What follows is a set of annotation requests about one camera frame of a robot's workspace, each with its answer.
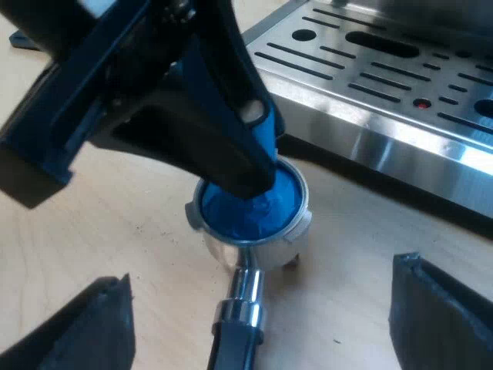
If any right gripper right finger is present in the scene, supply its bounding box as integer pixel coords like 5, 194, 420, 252
387, 251, 493, 370

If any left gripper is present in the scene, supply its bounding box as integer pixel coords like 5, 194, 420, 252
0, 0, 202, 210

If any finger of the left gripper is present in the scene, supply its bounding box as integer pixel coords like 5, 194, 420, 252
193, 0, 279, 171
110, 103, 277, 200

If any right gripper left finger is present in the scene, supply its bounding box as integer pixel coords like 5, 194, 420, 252
0, 272, 137, 370

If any bright blue tamper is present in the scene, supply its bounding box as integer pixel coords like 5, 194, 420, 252
172, 60, 302, 242

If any steel espresso machine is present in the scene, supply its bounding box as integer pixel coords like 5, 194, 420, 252
240, 0, 493, 241

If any filter holder with red-ended handle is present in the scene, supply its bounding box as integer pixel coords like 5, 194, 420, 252
184, 160, 311, 370

